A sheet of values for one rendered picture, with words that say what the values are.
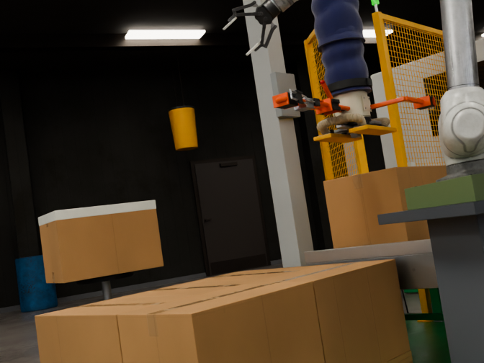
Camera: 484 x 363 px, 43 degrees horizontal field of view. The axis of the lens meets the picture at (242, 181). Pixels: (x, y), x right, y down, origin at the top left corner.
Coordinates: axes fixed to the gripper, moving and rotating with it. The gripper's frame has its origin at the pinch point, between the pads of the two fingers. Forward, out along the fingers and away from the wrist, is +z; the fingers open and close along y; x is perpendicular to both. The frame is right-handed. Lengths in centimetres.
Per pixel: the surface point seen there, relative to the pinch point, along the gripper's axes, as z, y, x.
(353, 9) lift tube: -51, 32, 54
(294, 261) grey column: 69, 143, 116
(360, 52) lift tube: -40, 49, 48
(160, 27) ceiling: 81, -26, 707
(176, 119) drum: 180, 105, 803
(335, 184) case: 11, 87, 33
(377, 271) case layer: 20, 108, -20
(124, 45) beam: 140, -43, 705
